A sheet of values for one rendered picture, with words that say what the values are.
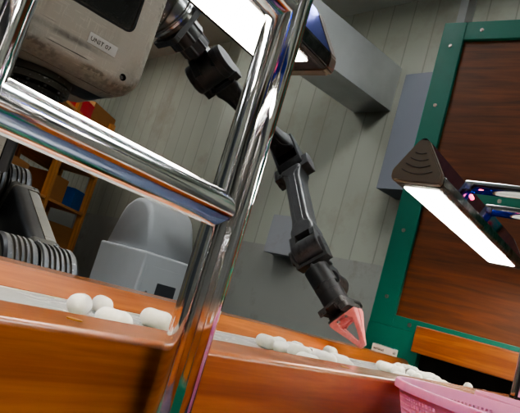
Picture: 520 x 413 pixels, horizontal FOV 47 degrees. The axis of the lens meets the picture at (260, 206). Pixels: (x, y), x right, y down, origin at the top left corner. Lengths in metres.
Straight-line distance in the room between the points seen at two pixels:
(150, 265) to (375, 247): 1.83
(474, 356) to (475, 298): 0.17
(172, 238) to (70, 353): 4.97
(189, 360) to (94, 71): 0.96
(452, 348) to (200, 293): 1.35
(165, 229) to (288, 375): 4.80
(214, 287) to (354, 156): 4.58
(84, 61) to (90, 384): 0.95
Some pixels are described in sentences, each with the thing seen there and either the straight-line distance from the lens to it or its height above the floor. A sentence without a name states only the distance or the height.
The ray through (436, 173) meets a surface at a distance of 0.93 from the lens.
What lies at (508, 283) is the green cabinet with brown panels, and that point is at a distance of 1.69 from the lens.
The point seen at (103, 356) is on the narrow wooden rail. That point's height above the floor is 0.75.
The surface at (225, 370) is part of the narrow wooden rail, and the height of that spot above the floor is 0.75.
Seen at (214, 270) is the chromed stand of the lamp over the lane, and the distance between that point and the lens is 0.30.
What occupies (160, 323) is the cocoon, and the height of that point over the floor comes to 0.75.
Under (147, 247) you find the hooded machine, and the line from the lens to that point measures 5.05.
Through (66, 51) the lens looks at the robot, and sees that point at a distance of 1.19.
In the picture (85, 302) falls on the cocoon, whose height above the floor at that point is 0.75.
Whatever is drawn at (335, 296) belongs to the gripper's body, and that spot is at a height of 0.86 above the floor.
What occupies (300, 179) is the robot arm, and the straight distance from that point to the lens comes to 1.57.
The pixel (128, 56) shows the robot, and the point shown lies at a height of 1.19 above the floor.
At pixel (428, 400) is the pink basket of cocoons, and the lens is 0.50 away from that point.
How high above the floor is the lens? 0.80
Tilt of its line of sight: 9 degrees up
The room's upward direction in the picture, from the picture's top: 16 degrees clockwise
